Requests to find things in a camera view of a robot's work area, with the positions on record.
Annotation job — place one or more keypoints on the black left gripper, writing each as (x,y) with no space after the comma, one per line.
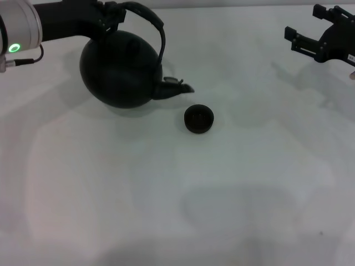
(69,19)

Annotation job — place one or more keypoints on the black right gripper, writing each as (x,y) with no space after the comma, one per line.
(339,41)

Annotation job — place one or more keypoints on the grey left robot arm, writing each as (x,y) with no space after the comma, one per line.
(19,25)

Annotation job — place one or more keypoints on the small dark teacup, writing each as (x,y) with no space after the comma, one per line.
(199,119)

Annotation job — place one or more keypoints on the black round teapot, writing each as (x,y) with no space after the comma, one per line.
(119,72)

